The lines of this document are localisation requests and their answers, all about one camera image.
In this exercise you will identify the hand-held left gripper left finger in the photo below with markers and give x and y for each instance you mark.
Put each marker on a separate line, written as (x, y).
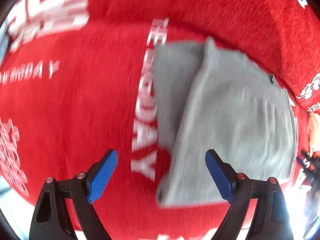
(102, 177)

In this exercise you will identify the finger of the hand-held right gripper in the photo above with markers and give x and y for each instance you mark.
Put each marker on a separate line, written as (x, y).
(302, 162)

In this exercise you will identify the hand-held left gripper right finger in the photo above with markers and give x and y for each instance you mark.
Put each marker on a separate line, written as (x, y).
(221, 177)

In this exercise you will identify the orange cloth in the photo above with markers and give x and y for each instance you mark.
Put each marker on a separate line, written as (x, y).
(314, 127)

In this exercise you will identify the red printed blanket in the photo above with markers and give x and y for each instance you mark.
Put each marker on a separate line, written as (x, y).
(75, 105)

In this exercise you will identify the grey sweater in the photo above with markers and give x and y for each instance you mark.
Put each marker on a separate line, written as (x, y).
(237, 117)

